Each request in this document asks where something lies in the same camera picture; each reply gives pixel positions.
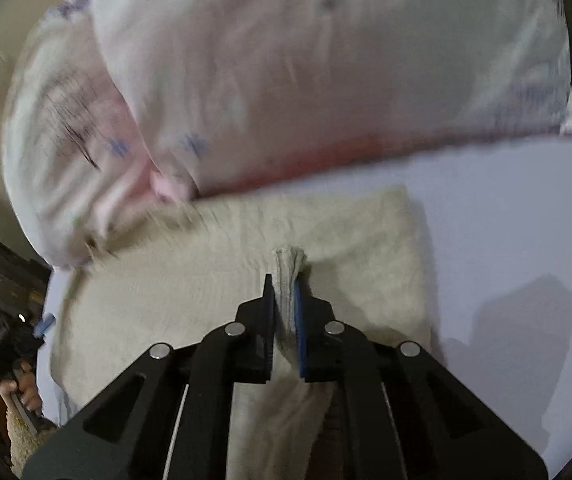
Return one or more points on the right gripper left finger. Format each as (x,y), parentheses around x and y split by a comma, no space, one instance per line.
(264,332)

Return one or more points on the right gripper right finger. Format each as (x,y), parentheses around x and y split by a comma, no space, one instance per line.
(304,326)

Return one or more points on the beige cable-knit sweater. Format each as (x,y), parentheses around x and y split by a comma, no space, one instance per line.
(184,270)

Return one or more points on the person's left hand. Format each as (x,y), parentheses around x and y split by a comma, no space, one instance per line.
(24,388)

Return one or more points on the pink floral pillow left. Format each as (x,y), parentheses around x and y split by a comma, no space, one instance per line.
(74,164)

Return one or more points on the pink floral pillow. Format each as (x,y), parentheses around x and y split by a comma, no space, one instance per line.
(236,94)
(74,164)

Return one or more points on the lavender bed sheet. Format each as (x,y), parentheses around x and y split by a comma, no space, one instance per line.
(494,232)

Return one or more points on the pink floral pillow right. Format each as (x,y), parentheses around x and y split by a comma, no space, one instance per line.
(236,94)

